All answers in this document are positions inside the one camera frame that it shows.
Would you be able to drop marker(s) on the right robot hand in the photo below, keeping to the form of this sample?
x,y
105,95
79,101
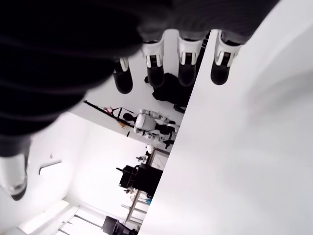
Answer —
x,y
49,61

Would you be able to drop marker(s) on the hanging humanoid robot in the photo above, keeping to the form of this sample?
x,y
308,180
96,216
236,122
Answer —
x,y
151,124

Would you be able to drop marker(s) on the black cabinet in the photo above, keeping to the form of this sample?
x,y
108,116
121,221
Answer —
x,y
144,177

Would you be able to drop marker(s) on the metal shelf rack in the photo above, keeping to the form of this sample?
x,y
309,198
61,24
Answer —
x,y
139,208

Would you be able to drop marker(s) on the black crate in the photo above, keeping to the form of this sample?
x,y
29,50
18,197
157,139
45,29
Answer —
x,y
115,226

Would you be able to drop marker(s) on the black wheeled gantry frame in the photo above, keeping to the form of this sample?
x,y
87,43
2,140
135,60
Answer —
x,y
97,109

